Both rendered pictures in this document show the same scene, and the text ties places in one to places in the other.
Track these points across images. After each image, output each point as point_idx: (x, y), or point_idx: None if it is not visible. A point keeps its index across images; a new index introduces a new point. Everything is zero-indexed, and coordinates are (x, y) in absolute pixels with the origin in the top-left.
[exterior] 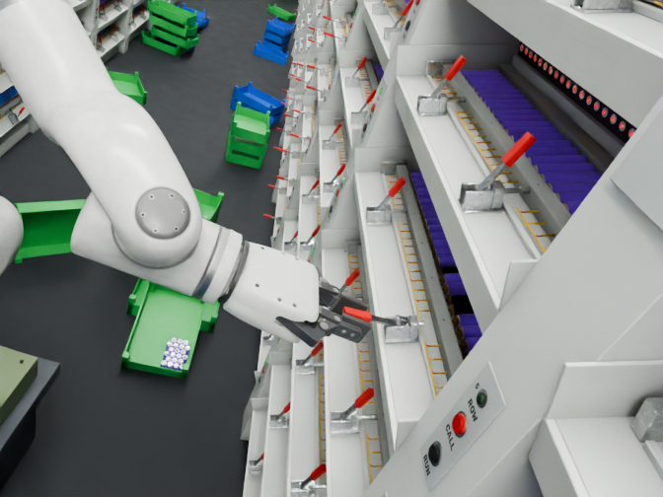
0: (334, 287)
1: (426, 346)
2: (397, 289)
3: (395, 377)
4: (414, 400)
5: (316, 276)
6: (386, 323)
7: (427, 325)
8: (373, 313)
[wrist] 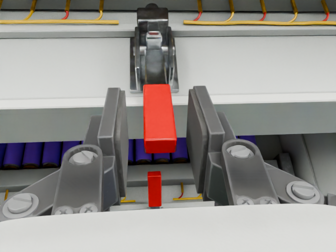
0: (67, 160)
1: (197, 21)
2: (6, 57)
3: (266, 84)
4: (312, 60)
5: (56, 222)
6: (164, 65)
7: (129, 20)
8: (59, 120)
